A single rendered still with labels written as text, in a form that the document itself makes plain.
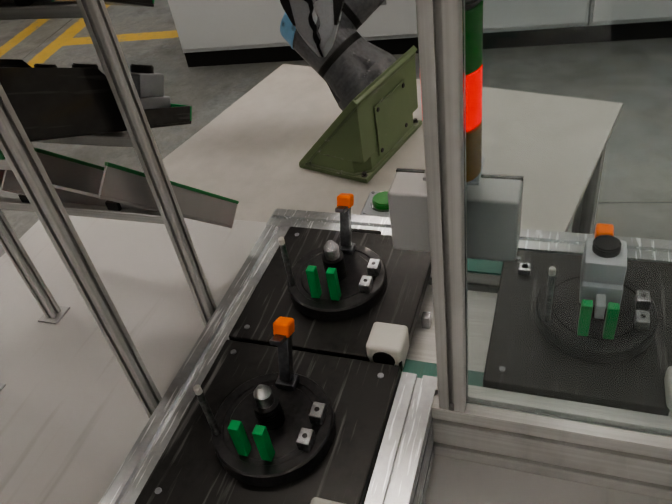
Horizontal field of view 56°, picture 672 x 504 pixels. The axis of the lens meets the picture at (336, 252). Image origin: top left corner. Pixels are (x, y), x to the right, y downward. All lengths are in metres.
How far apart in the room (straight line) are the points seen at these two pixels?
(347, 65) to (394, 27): 2.59
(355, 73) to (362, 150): 0.15
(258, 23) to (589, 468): 3.53
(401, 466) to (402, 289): 0.26
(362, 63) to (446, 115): 0.82
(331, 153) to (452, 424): 0.69
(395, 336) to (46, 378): 0.57
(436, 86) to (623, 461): 0.48
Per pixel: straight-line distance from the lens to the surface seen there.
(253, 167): 1.42
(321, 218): 1.05
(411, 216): 0.61
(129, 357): 0.82
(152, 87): 0.90
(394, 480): 0.73
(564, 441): 0.79
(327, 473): 0.72
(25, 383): 1.13
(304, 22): 0.92
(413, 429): 0.75
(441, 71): 0.50
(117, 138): 0.83
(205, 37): 4.19
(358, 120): 1.23
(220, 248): 1.21
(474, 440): 0.81
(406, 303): 0.87
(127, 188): 0.84
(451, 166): 0.53
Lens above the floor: 1.59
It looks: 40 degrees down
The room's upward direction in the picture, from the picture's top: 10 degrees counter-clockwise
